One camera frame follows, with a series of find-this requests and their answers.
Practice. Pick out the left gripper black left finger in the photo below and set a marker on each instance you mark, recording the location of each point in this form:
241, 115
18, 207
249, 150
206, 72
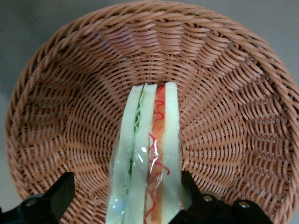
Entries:
53, 203

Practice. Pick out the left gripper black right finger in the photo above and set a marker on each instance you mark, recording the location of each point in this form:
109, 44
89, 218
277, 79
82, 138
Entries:
205, 207

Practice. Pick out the triangle sandwich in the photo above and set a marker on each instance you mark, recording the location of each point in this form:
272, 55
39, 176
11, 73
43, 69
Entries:
140, 151

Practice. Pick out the round brown wicker basket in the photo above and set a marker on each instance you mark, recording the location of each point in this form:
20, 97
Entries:
70, 105

